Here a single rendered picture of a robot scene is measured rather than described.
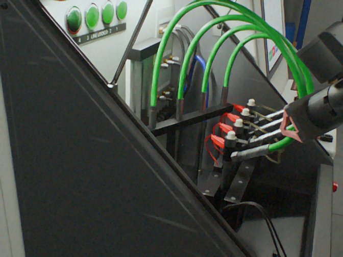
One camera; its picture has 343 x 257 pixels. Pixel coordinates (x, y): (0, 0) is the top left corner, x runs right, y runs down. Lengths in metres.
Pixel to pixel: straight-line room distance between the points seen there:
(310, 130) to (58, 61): 0.40
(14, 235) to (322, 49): 0.65
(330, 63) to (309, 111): 0.10
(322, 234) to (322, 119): 0.39
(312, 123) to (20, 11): 0.47
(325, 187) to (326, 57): 0.61
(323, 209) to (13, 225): 0.71
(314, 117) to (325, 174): 0.57
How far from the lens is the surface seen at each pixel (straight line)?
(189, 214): 0.59
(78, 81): 0.58
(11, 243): 0.87
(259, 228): 1.11
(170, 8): 1.16
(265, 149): 0.75
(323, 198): 1.08
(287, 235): 1.11
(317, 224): 0.98
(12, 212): 0.81
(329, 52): 0.56
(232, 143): 0.89
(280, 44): 0.69
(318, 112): 0.62
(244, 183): 1.00
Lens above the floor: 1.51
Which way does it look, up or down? 25 degrees down
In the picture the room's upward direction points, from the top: 4 degrees clockwise
